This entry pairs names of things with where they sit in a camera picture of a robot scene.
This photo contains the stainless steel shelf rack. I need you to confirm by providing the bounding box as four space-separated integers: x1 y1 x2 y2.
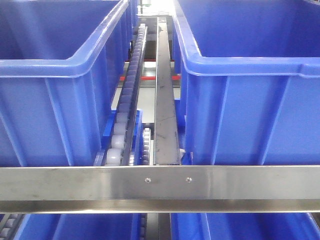
0 165 320 214

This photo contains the white roller conveyor track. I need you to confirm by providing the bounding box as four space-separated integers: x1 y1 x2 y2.
93 23 148 167

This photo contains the blue bin upper right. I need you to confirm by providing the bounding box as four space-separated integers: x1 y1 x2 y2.
172 0 320 165

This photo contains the blue bin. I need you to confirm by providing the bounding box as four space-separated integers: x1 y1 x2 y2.
0 0 132 167
170 213 320 240
172 0 320 165
13 213 143 240

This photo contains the blue bin lower middle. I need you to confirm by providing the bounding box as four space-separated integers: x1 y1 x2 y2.
170 213 320 240

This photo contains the blue bin upper left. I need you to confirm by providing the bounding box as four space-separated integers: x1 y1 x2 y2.
0 0 132 167

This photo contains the blue bin lower left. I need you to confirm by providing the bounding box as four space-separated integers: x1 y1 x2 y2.
13 213 143 240

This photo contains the lower roller track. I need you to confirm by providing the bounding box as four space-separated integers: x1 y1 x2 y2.
0 213 25 240

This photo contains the steel divider rail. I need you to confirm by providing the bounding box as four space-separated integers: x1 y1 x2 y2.
153 17 181 165

